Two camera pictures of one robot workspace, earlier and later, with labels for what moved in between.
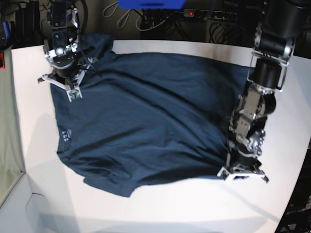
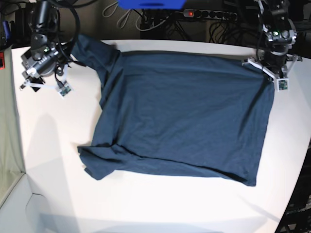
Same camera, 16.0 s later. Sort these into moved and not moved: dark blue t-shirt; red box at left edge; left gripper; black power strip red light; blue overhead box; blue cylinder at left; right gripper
Moved: right gripper; left gripper; dark blue t-shirt
Not moved: red box at left edge; blue overhead box; blue cylinder at left; black power strip red light
